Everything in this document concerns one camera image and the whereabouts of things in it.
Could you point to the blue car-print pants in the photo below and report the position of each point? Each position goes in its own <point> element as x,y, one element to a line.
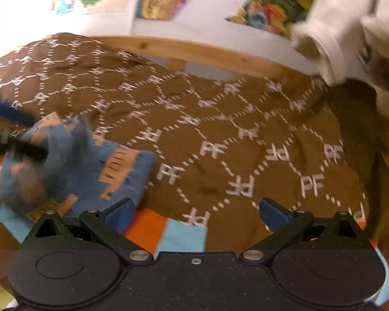
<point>84,168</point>

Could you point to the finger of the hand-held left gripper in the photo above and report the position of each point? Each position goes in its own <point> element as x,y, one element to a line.
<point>29,150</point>
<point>9,111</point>

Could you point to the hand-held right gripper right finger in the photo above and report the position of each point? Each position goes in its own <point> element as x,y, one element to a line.
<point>271,213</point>

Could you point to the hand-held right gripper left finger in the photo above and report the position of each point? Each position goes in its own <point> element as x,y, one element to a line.
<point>118,215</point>

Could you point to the white wall pipe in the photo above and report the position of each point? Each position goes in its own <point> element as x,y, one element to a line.
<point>132,6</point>

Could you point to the colourful landscape wall poster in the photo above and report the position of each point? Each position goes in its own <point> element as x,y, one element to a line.
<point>265,3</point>

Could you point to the colourful patchwork bed sheet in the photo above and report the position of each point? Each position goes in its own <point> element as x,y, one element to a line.
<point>168,233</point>

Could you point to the brown patterned blanket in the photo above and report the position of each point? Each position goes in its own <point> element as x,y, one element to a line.
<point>214,129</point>

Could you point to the white hanging garment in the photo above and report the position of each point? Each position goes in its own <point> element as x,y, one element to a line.
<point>343,16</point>

